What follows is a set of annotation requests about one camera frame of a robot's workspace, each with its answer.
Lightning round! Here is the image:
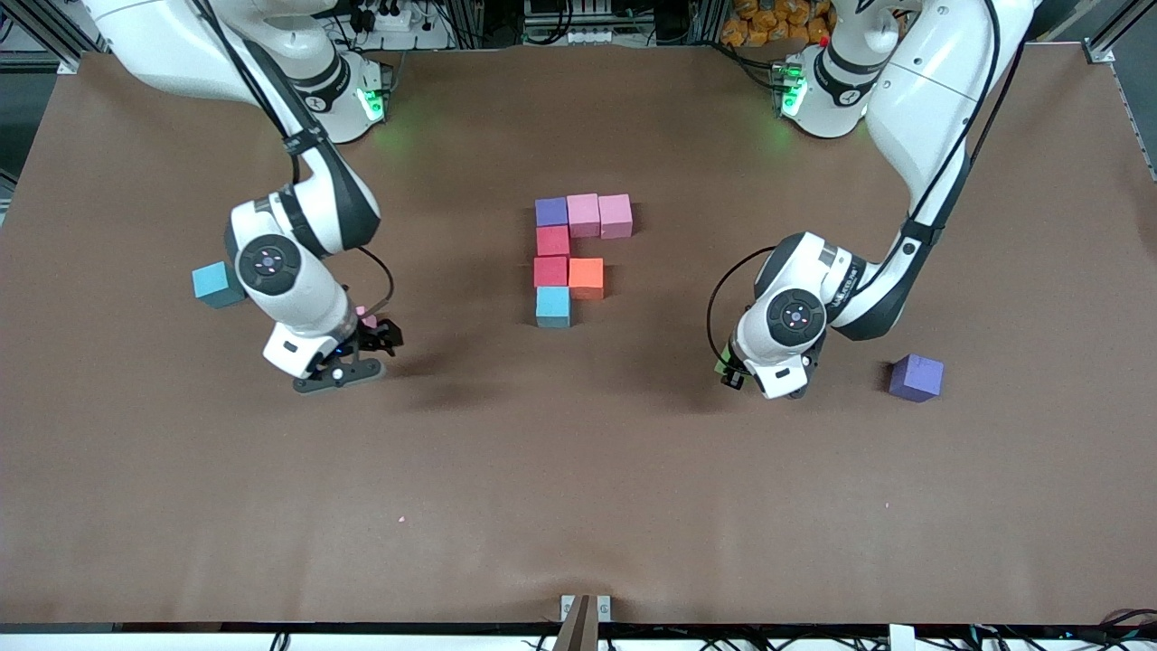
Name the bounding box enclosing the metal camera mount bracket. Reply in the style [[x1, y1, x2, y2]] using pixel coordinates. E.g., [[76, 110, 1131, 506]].
[[560, 593, 614, 651]]

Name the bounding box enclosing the white power strip with plugs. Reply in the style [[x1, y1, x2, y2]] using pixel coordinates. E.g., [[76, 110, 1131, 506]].
[[346, 0, 453, 52]]

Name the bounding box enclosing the cyan foam cube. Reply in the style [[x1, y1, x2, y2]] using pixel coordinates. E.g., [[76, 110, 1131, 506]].
[[192, 261, 245, 309], [535, 286, 572, 328]]

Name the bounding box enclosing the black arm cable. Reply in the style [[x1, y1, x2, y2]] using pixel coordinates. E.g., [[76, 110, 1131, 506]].
[[707, 0, 1027, 363], [185, 0, 396, 317]]

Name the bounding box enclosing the black cable bundle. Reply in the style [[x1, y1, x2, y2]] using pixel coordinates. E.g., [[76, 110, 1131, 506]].
[[958, 608, 1157, 651]]

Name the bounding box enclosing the orange foam cube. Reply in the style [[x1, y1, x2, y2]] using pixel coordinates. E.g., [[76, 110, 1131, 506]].
[[568, 258, 605, 300]]

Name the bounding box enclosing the aluminium frame rail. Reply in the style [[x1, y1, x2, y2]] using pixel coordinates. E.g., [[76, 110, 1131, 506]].
[[0, 0, 136, 75], [1080, 0, 1157, 182]]

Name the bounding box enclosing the bag of orange snacks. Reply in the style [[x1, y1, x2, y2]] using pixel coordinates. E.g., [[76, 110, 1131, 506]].
[[720, 0, 837, 48]]

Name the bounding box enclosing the black base cable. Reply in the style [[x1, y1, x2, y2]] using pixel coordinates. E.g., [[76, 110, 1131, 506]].
[[719, 41, 787, 91]]

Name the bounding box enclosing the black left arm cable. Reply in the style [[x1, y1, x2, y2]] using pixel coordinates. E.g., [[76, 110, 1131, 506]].
[[707, 0, 1027, 363]]

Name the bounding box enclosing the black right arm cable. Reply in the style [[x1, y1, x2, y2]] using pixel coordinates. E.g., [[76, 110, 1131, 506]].
[[185, 0, 396, 317]]

